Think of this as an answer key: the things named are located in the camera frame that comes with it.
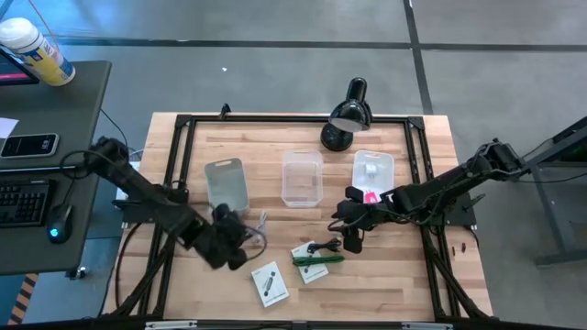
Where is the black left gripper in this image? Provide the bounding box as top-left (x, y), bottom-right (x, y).
top-left (183, 203), bottom-right (251, 271)

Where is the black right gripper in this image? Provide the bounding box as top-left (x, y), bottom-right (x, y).
top-left (330, 185), bottom-right (371, 256)

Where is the thin black cable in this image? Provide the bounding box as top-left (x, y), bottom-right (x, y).
top-left (305, 237), bottom-right (343, 255)

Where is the white usb cable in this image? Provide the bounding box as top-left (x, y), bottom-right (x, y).
top-left (249, 209), bottom-right (270, 244)

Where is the green braided cable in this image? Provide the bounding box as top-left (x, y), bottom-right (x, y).
top-left (292, 254), bottom-right (346, 268)

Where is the grey plastic bin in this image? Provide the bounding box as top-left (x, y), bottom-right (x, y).
top-left (204, 158), bottom-right (251, 215)

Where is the white card reader box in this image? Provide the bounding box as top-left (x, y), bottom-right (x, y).
top-left (250, 260), bottom-right (291, 308)

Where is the white green acer box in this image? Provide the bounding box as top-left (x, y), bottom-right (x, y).
top-left (290, 240), bottom-right (330, 285)

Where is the white plastic bin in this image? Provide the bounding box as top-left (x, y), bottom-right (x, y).
top-left (351, 149), bottom-right (395, 204)

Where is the clear plastic bin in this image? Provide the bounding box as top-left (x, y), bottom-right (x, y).
top-left (281, 148), bottom-right (325, 209)

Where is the black desk lamp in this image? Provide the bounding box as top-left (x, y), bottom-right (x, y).
top-left (319, 76), bottom-right (373, 152)

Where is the black computer mouse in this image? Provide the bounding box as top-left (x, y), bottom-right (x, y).
top-left (46, 203), bottom-right (74, 245)

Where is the black metal stand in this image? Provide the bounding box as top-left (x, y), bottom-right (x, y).
top-left (522, 116), bottom-right (587, 268)

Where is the black keyboard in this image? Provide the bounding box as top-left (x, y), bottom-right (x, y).
top-left (0, 178), bottom-right (59, 229)

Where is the black desk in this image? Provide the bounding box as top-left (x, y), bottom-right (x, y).
top-left (0, 60), bottom-right (113, 276)

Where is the black smartphone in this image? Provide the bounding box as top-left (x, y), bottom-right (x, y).
top-left (0, 132), bottom-right (61, 160)

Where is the white paper sheet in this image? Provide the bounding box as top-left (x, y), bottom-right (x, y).
top-left (0, 116), bottom-right (19, 139)

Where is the white wipes canister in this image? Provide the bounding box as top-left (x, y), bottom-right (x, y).
top-left (0, 16), bottom-right (77, 87)

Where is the black computer monitor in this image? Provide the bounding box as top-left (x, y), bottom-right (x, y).
top-left (0, 45), bottom-right (40, 87)

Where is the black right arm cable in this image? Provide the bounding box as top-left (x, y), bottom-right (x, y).
top-left (327, 213), bottom-right (416, 231)

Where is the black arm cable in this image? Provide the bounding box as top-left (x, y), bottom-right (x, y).
top-left (327, 213), bottom-right (416, 231)
top-left (242, 226), bottom-right (269, 263)

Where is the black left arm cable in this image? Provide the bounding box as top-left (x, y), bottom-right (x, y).
top-left (242, 226), bottom-right (269, 263)

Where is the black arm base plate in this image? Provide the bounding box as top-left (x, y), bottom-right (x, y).
top-left (113, 197), bottom-right (184, 226)
top-left (439, 192), bottom-right (487, 228)

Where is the black metal table frame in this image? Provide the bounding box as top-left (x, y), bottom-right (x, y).
top-left (103, 114), bottom-right (494, 322)

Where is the black aluminium rail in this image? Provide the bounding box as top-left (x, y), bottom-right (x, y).
top-left (0, 315), bottom-right (587, 330)

